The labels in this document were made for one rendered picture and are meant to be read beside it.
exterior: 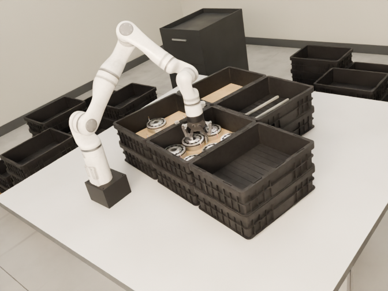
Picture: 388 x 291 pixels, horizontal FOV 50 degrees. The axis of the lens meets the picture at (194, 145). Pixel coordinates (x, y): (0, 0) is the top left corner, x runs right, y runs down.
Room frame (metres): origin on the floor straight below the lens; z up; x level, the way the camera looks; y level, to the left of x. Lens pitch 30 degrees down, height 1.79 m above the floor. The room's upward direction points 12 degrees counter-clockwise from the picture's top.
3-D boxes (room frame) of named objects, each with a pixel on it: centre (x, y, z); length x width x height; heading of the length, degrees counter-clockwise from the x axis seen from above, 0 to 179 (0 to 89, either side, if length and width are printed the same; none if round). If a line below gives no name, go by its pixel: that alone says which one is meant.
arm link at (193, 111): (1.65, -0.03, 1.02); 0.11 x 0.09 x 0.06; 168
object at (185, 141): (1.64, 0.00, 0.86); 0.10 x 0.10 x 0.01
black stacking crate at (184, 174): (1.57, -0.04, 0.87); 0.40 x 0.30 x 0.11; 124
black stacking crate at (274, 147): (1.32, -0.21, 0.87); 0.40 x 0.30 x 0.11; 124
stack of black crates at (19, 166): (2.45, 1.01, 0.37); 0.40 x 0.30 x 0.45; 134
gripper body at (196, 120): (1.63, -0.03, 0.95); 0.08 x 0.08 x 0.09
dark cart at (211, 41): (3.62, -0.28, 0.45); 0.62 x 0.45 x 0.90; 134
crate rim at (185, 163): (1.57, -0.04, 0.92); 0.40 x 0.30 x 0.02; 124
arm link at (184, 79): (1.62, -0.03, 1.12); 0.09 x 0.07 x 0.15; 146
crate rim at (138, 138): (1.82, 0.12, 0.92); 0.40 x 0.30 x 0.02; 124
